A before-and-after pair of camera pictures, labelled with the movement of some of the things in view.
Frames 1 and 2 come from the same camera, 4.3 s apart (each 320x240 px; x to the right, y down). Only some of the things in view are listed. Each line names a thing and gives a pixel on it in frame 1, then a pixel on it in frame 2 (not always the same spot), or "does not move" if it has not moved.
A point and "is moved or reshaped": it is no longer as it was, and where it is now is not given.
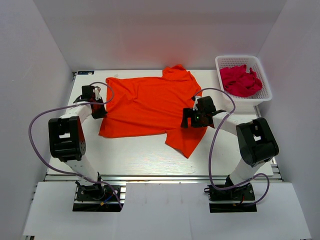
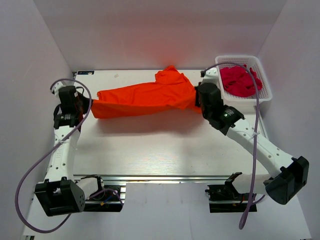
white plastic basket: (242, 78) does not move
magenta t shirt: (238, 82) does not move
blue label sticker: (85, 72) does not move
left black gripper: (101, 114) → (87, 103)
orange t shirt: (153, 105) is moved or reshaped
